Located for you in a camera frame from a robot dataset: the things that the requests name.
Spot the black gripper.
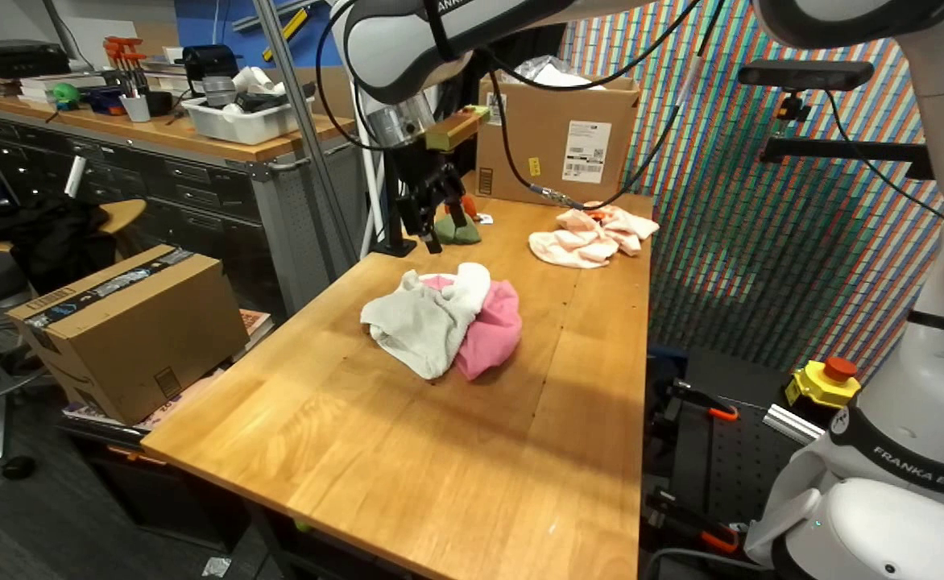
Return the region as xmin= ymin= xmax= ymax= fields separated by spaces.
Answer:
xmin=387 ymin=145 xmax=463 ymax=253

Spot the white towel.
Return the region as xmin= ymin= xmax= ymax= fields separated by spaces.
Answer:
xmin=360 ymin=262 xmax=493 ymax=380

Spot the hot pink cloth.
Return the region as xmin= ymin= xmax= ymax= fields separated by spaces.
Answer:
xmin=429 ymin=269 xmax=523 ymax=380

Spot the green and orange plush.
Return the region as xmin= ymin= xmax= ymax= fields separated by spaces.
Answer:
xmin=439 ymin=194 xmax=479 ymax=246

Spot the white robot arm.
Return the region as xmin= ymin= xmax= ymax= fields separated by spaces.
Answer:
xmin=333 ymin=0 xmax=944 ymax=195

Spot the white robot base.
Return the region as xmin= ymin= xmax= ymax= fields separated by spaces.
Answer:
xmin=740 ymin=214 xmax=944 ymax=580

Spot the wooden workbench with drawers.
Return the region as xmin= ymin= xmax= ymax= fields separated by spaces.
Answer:
xmin=0 ymin=98 xmax=366 ymax=317

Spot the cardboard box on table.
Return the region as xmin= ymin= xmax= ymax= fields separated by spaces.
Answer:
xmin=471 ymin=73 xmax=642 ymax=205

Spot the white plastic bin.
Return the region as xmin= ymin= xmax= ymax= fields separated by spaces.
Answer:
xmin=184 ymin=98 xmax=296 ymax=145

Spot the cardboard box beside table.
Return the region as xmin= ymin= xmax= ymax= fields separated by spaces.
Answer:
xmin=10 ymin=246 xmax=249 ymax=423

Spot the black office chair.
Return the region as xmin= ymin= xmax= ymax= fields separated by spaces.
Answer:
xmin=0 ymin=153 xmax=117 ymax=481

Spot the yellow red emergency stop button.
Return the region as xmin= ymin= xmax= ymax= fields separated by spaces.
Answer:
xmin=787 ymin=355 xmax=861 ymax=408

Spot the black camera tripod stand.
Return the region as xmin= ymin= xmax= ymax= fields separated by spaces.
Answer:
xmin=739 ymin=58 xmax=933 ymax=179

